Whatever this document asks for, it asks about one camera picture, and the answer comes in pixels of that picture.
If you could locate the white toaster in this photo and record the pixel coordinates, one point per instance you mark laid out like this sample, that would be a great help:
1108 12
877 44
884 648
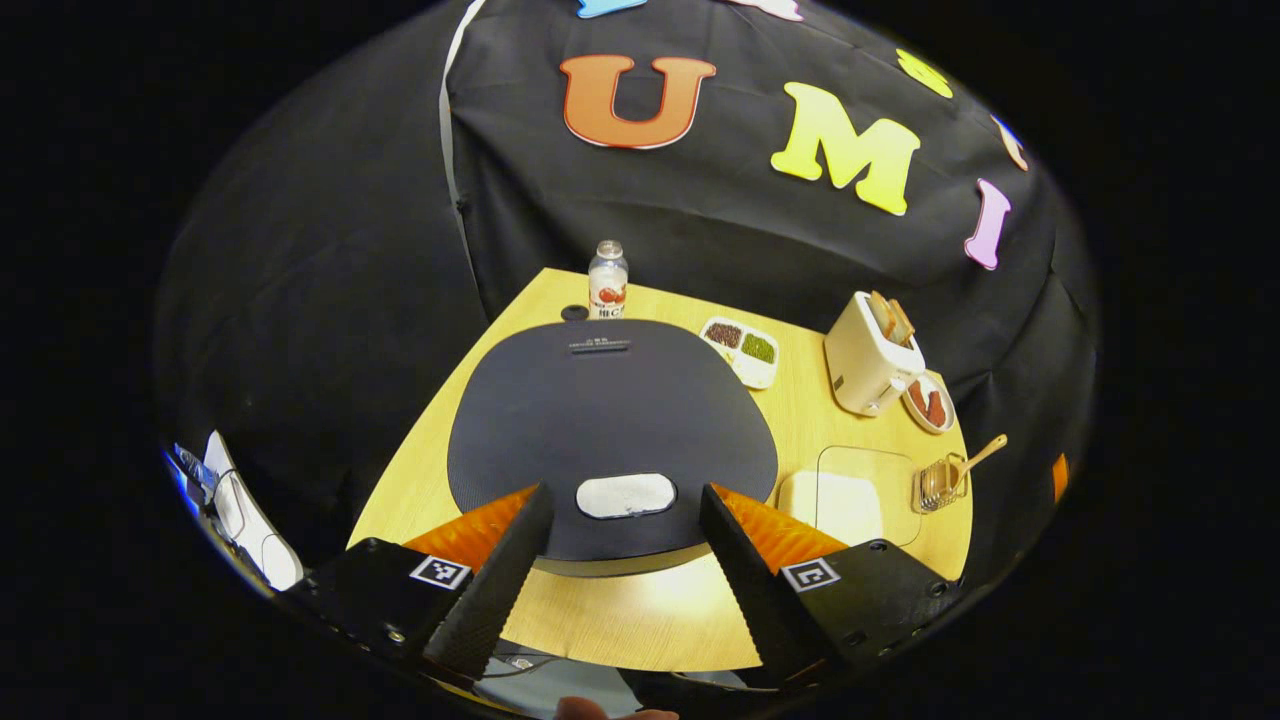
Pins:
865 365

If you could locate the white plate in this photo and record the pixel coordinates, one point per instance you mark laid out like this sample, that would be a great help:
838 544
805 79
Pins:
945 425

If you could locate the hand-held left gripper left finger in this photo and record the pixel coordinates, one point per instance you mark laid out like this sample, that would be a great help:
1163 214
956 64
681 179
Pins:
495 590

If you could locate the small black bottle cap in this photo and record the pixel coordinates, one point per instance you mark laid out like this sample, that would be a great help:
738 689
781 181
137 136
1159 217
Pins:
575 312

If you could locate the small clear bottle red label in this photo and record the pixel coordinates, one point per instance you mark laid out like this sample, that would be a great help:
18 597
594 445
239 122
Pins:
607 285

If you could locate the white papers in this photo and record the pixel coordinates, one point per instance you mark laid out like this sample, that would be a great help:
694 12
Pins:
245 520

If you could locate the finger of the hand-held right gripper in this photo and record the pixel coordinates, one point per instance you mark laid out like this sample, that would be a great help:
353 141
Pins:
1060 477

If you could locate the dark grey rice cooker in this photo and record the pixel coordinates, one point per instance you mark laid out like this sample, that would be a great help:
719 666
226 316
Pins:
610 410

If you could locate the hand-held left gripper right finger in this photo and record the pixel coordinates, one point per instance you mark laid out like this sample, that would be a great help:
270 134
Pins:
755 600

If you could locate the black backdrop cloth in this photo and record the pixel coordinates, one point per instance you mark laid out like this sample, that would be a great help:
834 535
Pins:
700 200

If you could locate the wooden spoon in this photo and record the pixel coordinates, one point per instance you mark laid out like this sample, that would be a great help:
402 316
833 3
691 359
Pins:
975 462

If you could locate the white divided dish of beans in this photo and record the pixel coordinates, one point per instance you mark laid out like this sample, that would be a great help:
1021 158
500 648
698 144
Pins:
742 350

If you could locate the brown meat piece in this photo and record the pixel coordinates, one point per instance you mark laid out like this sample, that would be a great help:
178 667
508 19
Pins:
917 396
936 408

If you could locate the toast slice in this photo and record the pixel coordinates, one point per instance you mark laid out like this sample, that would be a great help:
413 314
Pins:
882 318
903 320

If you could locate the computer monitor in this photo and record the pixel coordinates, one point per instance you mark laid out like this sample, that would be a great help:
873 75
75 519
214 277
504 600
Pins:
190 470

